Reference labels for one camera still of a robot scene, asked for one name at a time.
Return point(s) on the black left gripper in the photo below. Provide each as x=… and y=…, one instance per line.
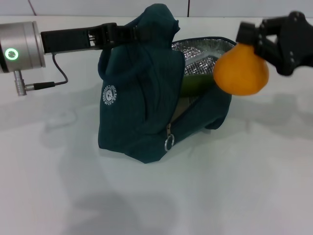
x=68, y=39

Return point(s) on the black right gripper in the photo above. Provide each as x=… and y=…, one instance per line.
x=298, y=46

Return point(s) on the orange pear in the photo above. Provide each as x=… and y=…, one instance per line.
x=240, y=71

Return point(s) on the dark teal lunch bag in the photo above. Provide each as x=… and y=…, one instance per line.
x=141, y=102

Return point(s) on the green cucumber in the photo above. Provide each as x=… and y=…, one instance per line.
x=195, y=84

